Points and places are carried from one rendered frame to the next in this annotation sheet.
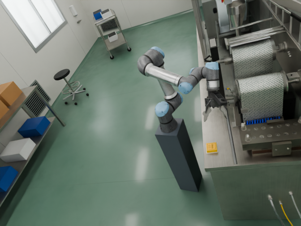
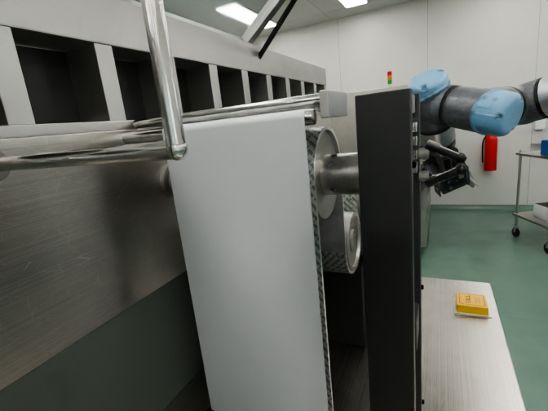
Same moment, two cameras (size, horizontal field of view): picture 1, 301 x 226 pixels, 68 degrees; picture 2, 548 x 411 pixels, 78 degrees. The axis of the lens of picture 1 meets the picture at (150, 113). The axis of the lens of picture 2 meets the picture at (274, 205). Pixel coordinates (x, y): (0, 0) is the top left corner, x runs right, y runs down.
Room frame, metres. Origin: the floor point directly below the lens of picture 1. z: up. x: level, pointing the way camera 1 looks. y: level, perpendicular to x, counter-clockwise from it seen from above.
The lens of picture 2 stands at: (1.83, -0.73, 1.42)
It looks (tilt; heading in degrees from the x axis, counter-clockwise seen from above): 13 degrees down; 184
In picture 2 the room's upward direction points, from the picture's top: 6 degrees counter-clockwise
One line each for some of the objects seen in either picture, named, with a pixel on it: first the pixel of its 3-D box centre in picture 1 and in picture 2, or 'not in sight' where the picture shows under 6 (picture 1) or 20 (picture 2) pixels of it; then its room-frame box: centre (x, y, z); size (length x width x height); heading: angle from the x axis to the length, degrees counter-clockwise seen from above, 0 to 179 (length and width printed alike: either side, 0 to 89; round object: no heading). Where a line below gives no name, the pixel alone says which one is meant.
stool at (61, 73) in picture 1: (70, 85); not in sight; (4.34, 1.26, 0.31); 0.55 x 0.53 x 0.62; 157
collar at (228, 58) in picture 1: (228, 59); (344, 174); (1.30, -0.65, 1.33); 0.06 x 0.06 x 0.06; 67
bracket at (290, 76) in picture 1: (292, 76); not in sight; (0.95, -0.85, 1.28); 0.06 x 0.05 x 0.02; 67
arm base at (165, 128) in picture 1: (167, 122); not in sight; (1.40, -0.10, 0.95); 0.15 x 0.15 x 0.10
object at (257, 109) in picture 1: (261, 109); not in sight; (0.96, -0.66, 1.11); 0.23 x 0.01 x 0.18; 67
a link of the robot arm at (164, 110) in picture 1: (163, 111); not in sight; (1.40, -0.10, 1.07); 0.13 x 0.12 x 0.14; 122
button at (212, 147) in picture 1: (211, 147); (471, 303); (1.01, -0.29, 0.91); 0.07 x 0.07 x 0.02; 67
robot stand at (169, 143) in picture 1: (181, 158); not in sight; (1.40, -0.10, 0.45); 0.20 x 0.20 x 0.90; 53
